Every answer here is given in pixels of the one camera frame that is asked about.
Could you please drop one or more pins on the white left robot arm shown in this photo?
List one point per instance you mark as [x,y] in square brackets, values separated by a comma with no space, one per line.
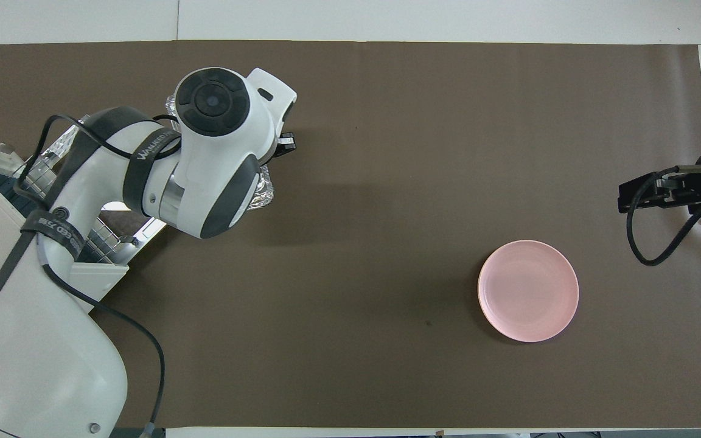
[46,365]

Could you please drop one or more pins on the brown table mat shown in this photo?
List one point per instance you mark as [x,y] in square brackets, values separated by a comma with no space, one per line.
[387,182]

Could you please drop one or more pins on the glass oven door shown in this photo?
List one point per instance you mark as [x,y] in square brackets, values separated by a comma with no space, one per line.
[122,234]

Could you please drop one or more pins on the aluminium foil tray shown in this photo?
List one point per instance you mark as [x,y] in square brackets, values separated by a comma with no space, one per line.
[262,191]

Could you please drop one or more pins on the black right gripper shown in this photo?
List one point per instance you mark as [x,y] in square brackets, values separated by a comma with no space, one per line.
[700,182]

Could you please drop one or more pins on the pink round plate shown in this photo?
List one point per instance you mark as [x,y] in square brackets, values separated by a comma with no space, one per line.
[528,291]

